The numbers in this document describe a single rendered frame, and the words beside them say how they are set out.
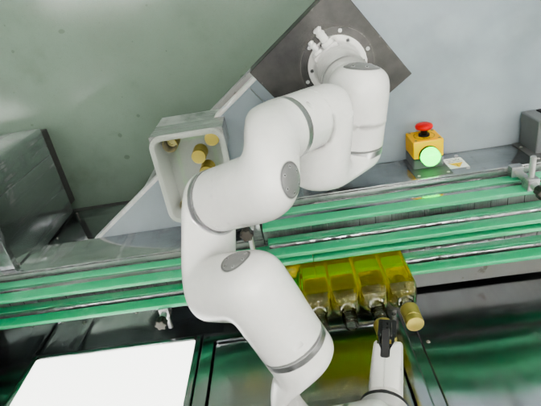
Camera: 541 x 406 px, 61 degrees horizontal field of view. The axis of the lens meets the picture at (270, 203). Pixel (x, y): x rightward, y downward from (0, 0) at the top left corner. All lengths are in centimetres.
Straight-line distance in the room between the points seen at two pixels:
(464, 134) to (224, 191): 81
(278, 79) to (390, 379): 64
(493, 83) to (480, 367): 63
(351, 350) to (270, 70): 63
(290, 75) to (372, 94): 33
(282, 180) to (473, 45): 77
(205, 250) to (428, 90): 74
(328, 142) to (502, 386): 63
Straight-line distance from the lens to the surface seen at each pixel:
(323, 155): 66
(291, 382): 56
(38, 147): 197
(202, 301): 55
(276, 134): 51
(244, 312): 50
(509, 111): 125
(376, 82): 73
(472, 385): 105
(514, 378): 108
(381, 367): 78
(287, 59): 102
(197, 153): 109
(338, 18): 102
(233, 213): 53
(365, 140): 75
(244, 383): 103
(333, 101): 64
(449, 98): 118
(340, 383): 100
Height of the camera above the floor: 182
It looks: 63 degrees down
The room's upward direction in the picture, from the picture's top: 179 degrees clockwise
